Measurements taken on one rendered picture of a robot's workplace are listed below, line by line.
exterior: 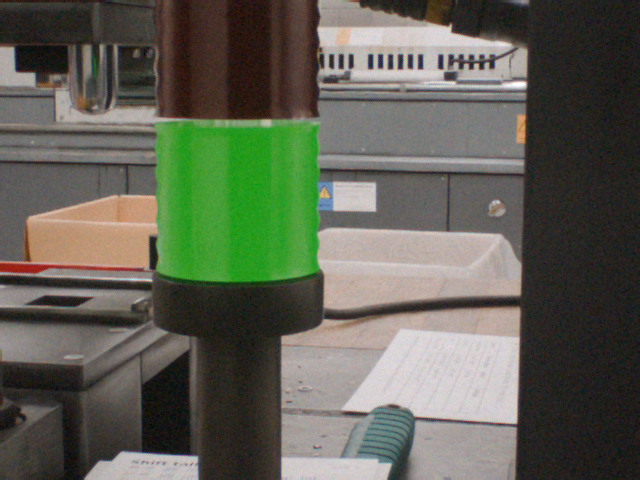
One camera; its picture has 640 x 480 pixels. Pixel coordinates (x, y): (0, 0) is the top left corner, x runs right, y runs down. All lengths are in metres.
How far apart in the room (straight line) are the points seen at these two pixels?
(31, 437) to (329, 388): 0.34
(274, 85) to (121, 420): 0.27
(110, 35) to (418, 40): 4.85
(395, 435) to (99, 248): 2.37
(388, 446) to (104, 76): 0.21
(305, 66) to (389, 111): 4.79
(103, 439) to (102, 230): 2.43
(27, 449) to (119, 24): 0.17
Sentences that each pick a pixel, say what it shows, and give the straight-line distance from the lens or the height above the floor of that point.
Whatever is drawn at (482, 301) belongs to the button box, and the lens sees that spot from 1.00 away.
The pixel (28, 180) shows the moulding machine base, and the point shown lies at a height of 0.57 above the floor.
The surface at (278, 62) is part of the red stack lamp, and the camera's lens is 0.26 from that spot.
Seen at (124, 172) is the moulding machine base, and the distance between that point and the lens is 5.43.
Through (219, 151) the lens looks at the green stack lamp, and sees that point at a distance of 0.26.
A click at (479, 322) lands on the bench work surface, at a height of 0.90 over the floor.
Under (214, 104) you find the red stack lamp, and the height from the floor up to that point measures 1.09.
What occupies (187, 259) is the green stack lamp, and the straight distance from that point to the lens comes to 0.27.
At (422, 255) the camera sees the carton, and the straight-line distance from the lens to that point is 3.30.
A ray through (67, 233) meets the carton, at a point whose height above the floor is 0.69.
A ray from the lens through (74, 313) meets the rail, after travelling 0.55.
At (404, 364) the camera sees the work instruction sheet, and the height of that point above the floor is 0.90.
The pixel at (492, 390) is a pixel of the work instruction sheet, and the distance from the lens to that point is 0.76.
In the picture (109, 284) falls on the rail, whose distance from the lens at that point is 0.62.
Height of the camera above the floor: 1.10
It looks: 8 degrees down
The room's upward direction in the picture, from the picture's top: straight up
